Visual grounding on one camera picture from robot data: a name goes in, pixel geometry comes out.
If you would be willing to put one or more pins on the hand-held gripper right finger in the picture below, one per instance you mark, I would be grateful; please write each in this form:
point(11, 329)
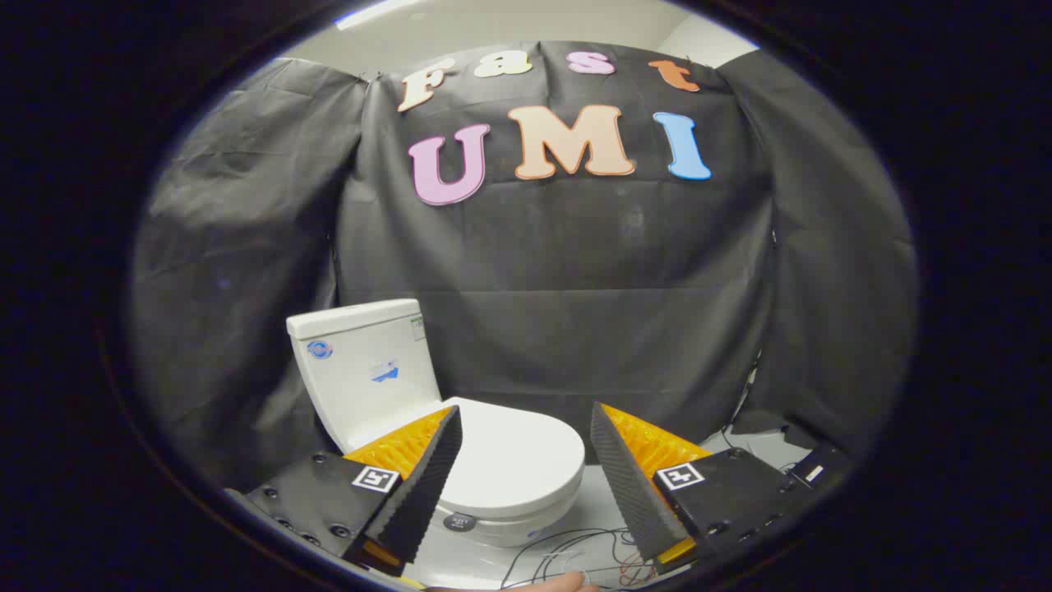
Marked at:
point(629, 485)

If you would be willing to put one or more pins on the black backdrop cloth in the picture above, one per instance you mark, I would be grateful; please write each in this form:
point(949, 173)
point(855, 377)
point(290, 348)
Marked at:
point(575, 288)

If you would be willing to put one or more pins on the white toilet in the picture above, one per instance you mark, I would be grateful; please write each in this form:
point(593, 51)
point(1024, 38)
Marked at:
point(370, 386)

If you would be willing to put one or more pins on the white toilet lid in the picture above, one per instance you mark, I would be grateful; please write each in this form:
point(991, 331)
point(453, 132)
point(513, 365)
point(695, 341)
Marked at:
point(518, 452)

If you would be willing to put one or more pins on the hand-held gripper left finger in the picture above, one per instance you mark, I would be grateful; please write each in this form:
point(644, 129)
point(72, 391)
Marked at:
point(427, 485)

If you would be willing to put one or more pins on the black box with white label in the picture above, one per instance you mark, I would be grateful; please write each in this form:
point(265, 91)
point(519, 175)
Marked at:
point(809, 469)

